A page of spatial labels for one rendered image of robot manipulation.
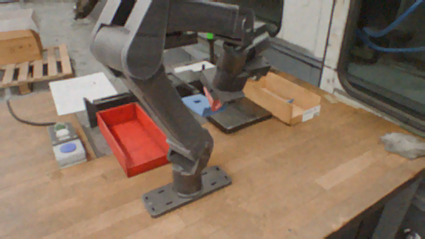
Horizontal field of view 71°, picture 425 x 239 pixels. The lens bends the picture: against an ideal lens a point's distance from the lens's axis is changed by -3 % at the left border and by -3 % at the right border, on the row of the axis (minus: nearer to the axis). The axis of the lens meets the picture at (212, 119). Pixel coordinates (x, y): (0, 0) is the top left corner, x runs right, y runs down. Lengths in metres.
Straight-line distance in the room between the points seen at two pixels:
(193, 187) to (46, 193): 0.34
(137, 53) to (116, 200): 0.38
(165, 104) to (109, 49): 0.13
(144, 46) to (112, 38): 0.05
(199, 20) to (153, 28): 0.11
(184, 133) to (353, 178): 0.43
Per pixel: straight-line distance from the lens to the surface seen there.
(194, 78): 1.03
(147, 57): 0.43
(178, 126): 0.55
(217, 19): 0.56
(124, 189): 0.74
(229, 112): 0.96
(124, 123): 0.96
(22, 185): 0.84
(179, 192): 0.68
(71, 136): 0.91
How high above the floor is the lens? 1.39
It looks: 31 degrees down
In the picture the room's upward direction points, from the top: straight up
